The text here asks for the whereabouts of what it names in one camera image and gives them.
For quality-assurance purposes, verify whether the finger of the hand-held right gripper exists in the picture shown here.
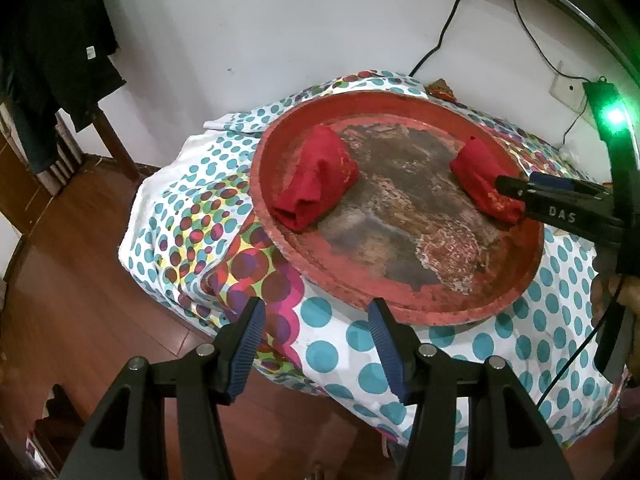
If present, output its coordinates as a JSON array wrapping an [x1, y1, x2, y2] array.
[[495, 174, 627, 237], [529, 171, 610, 197]]

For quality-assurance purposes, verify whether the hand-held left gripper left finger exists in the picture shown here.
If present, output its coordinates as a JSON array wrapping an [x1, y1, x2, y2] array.
[[59, 296, 267, 480]]

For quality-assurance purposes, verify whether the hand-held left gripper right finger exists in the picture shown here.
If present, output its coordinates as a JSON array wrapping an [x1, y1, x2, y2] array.
[[367, 297, 576, 480]]

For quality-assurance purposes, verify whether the red sock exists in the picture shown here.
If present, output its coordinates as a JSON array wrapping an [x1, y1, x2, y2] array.
[[449, 136, 526, 225], [270, 125, 362, 233]]

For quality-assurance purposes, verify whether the round red worn tray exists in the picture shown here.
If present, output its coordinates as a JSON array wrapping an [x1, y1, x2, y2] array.
[[249, 91, 546, 327]]

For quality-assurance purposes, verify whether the person's right hand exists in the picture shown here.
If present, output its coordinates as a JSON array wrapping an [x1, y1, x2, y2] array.
[[589, 266, 640, 356]]

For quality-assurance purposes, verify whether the polka dot tablecloth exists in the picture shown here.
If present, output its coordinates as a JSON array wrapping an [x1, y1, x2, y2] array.
[[117, 69, 631, 467]]

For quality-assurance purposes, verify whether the small red gold ornament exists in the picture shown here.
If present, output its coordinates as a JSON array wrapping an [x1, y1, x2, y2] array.
[[429, 79, 457, 103]]

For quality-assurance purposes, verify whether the wooden chair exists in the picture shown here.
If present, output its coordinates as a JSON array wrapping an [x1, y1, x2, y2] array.
[[0, 85, 142, 197]]

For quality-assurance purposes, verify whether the dark hanging clothing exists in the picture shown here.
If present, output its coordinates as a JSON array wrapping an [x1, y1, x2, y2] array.
[[0, 0, 127, 177]]

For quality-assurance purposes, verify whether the thin black charger cable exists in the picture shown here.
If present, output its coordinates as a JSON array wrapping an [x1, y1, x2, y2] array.
[[562, 102, 587, 147]]

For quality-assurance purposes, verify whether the white wall socket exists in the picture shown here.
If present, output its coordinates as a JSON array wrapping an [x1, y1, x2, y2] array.
[[549, 61, 590, 109]]

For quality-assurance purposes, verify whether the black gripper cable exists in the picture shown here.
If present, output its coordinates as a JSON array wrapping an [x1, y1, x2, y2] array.
[[537, 280, 626, 403]]

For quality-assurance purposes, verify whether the thin black wall cable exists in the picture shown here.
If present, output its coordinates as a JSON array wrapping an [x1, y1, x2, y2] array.
[[510, 0, 590, 83]]

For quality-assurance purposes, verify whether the thick black power cable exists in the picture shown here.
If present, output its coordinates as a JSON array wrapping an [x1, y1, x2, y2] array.
[[407, 0, 486, 77]]

